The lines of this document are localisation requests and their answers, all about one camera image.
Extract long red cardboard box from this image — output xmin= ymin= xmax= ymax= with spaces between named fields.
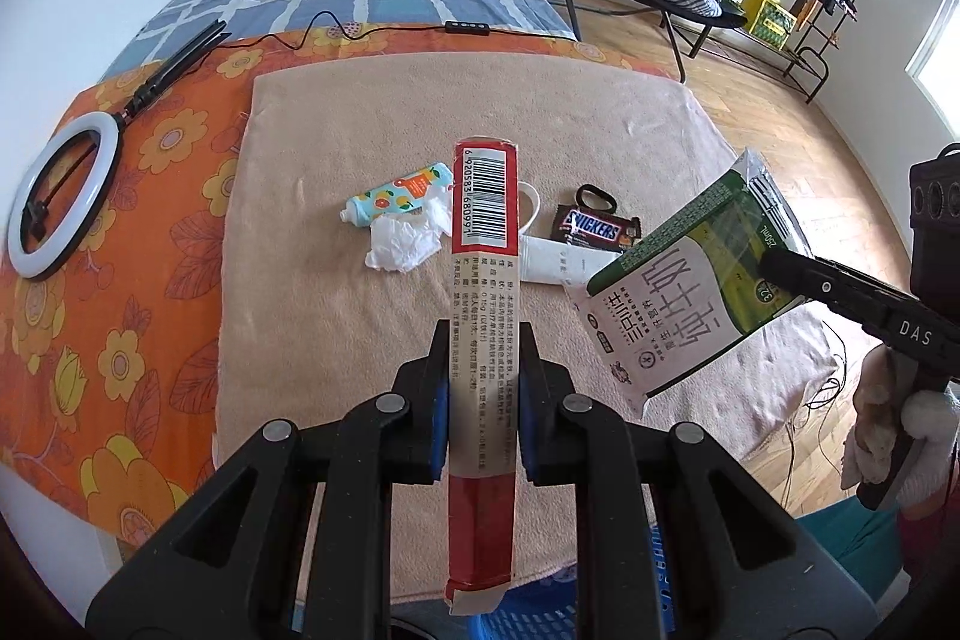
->
xmin=444 ymin=138 xmax=521 ymax=617

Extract green white milk carton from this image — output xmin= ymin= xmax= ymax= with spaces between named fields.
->
xmin=568 ymin=149 xmax=812 ymax=406

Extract white tissue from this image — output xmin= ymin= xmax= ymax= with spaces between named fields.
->
xmin=364 ymin=193 xmax=452 ymax=273

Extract brown Snickers wrapper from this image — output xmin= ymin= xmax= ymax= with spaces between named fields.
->
xmin=550 ymin=205 xmax=641 ymax=253

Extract right hand in glove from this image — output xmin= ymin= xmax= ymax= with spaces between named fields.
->
xmin=839 ymin=342 xmax=960 ymax=512

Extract beige fleece blanket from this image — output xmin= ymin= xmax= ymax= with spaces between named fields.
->
xmin=213 ymin=52 xmax=847 ymax=605

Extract teal trousers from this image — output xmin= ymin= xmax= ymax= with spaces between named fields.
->
xmin=797 ymin=497 xmax=907 ymax=603

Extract colourful fruit print tube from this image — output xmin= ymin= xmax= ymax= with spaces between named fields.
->
xmin=340 ymin=163 xmax=454 ymax=227

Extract orange floral bed sheet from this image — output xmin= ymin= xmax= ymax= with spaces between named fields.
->
xmin=2 ymin=25 xmax=635 ymax=546

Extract black clothes rack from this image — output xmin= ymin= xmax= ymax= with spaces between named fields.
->
xmin=736 ymin=0 xmax=857 ymax=103

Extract yellow plastic crate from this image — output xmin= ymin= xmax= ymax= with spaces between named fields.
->
xmin=740 ymin=0 xmax=796 ymax=50

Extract cables on floor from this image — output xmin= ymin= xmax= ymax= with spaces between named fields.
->
xmin=774 ymin=315 xmax=853 ymax=522

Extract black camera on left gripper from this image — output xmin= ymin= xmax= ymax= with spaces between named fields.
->
xmin=910 ymin=142 xmax=960 ymax=323

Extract black hair tie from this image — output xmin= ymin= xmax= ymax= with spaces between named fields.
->
xmin=574 ymin=182 xmax=620 ymax=217

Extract white ring light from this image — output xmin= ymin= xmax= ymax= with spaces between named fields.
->
xmin=7 ymin=110 xmax=122 ymax=281

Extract black cable with remote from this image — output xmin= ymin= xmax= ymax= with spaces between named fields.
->
xmin=224 ymin=8 xmax=493 ymax=49

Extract black ring light stand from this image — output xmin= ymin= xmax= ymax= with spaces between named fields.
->
xmin=18 ymin=19 xmax=228 ymax=242

